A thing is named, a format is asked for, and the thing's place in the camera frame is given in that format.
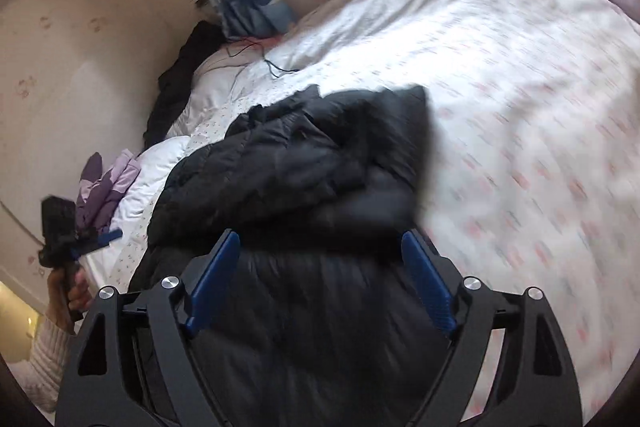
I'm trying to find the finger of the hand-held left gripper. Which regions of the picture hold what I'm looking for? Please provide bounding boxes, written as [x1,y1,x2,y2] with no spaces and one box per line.
[70,228,124,258]

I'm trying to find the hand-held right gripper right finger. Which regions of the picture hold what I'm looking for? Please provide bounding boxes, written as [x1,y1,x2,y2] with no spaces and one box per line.
[401,230,583,427]

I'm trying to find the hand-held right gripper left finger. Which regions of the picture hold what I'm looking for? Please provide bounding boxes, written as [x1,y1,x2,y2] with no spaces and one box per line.
[55,229,242,427]

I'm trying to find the black puffer jacket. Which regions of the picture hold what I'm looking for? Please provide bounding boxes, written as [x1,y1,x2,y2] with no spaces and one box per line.
[127,84,461,427]

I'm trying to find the person's left hand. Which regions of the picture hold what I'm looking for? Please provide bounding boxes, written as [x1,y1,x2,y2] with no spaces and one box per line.
[46,268,92,336]

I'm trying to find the purple jacket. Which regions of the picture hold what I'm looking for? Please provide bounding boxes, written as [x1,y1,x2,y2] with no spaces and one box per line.
[75,149,143,233]

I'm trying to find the white quilt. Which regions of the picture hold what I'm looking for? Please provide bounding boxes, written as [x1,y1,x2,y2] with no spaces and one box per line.
[107,134,193,258]

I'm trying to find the dark crumpled coat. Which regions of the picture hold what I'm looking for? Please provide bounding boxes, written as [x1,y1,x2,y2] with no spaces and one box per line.
[142,21,226,148]

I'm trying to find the bed with cherry print sheet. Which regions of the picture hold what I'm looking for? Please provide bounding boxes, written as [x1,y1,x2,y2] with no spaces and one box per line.
[85,0,640,427]

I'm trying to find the white pillow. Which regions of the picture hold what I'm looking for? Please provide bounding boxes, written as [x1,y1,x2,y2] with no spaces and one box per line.
[187,42,281,138]

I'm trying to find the black charging cable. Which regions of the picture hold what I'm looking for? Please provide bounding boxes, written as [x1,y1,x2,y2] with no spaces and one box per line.
[225,39,301,80]

